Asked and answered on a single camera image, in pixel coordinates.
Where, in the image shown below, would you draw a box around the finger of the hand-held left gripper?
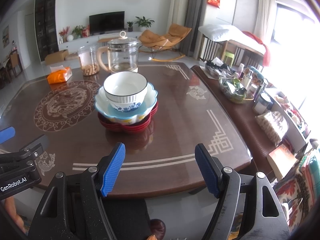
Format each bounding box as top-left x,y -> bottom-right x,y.
17,134 -> 50,159
0,127 -> 16,144

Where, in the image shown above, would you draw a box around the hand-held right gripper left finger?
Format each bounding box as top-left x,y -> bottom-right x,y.
27,142 -> 126,240

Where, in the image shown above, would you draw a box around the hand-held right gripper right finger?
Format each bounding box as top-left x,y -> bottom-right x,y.
194,143 -> 288,240

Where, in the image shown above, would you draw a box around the red flower-shaped plate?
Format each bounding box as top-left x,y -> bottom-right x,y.
98,112 -> 158,131
99,116 -> 156,133
97,101 -> 159,128

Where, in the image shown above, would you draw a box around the white bowl with blue flowers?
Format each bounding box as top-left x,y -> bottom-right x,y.
109,97 -> 144,112

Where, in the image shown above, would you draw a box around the scalloped white and blue bowl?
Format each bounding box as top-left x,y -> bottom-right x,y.
94,82 -> 158,125

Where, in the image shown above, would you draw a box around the white ribbed bowl black rim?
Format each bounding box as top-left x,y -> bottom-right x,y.
103,71 -> 148,103

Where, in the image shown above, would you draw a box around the person's left forearm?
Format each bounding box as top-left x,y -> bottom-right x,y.
0,196 -> 27,234

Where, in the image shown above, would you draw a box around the brown side table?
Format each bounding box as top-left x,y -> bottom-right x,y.
190,65 -> 308,178

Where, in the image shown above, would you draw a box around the wooden dining chair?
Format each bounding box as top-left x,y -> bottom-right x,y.
7,50 -> 23,78

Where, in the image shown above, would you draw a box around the orange tissue pack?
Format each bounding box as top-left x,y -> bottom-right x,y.
47,65 -> 73,85

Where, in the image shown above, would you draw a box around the dark red round object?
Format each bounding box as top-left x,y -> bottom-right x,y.
149,219 -> 166,240

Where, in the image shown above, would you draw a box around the paperback book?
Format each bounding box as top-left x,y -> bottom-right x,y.
267,144 -> 298,179

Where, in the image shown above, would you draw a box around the clear snack packet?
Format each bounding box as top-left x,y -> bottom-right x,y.
256,111 -> 290,147

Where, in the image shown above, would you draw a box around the cardboard box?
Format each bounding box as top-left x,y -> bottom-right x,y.
44,49 -> 69,65

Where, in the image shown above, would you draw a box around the floral printed blanket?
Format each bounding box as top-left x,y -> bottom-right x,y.
274,150 -> 320,235

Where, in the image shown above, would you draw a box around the clear plastic jar of biscuits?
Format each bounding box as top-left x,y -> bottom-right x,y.
78,45 -> 100,76

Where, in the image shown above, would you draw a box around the white television cabinet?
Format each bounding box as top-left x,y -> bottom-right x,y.
58,31 -> 145,53

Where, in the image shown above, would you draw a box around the red flowers in vase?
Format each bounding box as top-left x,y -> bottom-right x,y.
59,27 -> 70,43

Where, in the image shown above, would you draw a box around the green plastic stool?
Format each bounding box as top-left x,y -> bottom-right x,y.
222,51 -> 234,64

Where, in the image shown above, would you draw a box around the tall black display cabinet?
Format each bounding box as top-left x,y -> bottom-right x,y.
34,0 -> 59,62

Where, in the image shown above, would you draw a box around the wooden slatted bed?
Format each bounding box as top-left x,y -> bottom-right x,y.
199,34 -> 265,68

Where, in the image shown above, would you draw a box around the green leafy potted plant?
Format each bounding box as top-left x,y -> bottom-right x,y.
72,25 -> 85,38

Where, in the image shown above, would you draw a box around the red cloth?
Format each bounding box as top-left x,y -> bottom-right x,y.
241,31 -> 272,67

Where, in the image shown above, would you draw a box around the white pillow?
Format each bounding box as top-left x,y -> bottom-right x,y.
198,24 -> 244,42

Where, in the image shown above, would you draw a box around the black flat television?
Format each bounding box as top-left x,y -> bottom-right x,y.
89,11 -> 125,35

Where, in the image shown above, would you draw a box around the orange rocking chair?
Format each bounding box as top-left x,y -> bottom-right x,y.
138,23 -> 192,62

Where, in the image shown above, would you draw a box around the large plant in white pot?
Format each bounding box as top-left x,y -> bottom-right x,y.
135,16 -> 155,32

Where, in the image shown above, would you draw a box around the grey curtain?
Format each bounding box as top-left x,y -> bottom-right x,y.
180,0 -> 210,57

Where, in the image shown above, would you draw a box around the standing air conditioner with cover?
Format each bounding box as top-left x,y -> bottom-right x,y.
167,0 -> 191,34

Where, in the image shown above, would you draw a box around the white curtain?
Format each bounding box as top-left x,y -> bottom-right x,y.
255,0 -> 277,45

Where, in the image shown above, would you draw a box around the framed wall painting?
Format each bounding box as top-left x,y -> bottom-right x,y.
2,25 -> 9,48

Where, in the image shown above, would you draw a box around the glass kettle with cream handle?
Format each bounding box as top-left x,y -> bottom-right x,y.
97,31 -> 142,74

